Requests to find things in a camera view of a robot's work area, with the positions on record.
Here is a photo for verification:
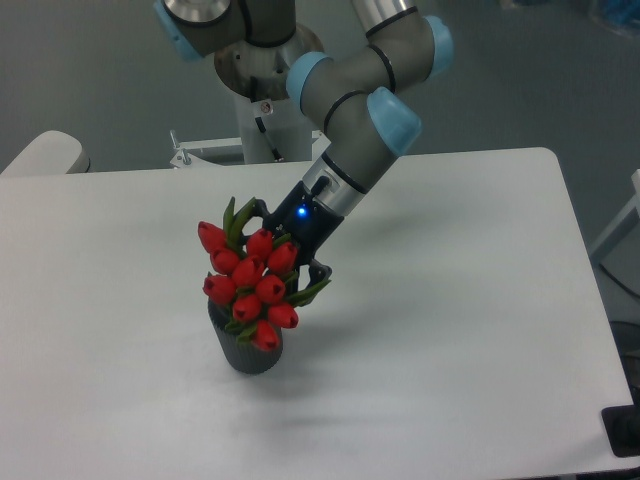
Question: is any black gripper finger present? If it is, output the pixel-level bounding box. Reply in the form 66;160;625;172
242;199;271;230
294;258;332;293

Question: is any black device at table edge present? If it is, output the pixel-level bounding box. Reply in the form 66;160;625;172
601;405;639;458

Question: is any black cable on pedestal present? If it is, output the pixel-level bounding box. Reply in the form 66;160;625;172
253;116;285;163

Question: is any white chair armrest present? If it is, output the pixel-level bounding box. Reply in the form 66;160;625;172
1;130;91;178

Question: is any blue object top right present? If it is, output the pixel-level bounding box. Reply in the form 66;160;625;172
592;0;639;36

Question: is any white metal base frame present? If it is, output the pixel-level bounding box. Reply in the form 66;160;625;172
168;127;331;170

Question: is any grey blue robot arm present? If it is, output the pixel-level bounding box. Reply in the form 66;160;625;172
153;1;454;286

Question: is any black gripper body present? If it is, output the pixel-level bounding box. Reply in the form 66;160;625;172
263;180;344;265

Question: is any white furniture leg right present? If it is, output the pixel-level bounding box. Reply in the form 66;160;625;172
588;170;639;265

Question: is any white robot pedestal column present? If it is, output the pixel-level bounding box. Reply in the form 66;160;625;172
213;24;326;164

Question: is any red tulip bouquet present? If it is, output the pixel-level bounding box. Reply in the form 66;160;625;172
197;199;330;351

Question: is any dark grey ribbed vase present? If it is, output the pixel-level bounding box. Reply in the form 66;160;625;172
208;300;283;375

